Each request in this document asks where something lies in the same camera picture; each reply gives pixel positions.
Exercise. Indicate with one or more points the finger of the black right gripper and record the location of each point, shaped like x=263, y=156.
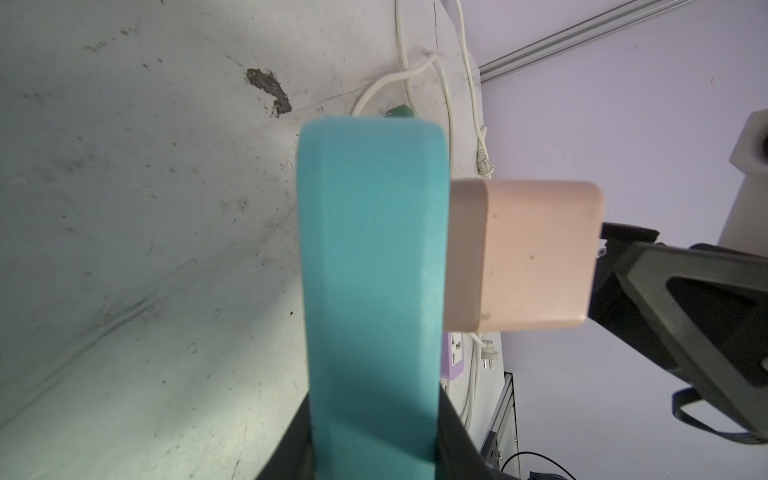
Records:
x=699, y=314

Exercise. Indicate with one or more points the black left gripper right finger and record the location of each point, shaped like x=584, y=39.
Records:
x=456, y=456

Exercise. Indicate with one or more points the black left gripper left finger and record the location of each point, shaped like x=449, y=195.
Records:
x=293, y=458

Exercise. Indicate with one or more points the purple power strip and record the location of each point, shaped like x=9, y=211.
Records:
x=452, y=357

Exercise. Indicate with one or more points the pink plug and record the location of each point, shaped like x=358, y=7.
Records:
x=521, y=254

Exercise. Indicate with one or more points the teal triangular power strip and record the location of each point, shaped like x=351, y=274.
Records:
x=373, y=208

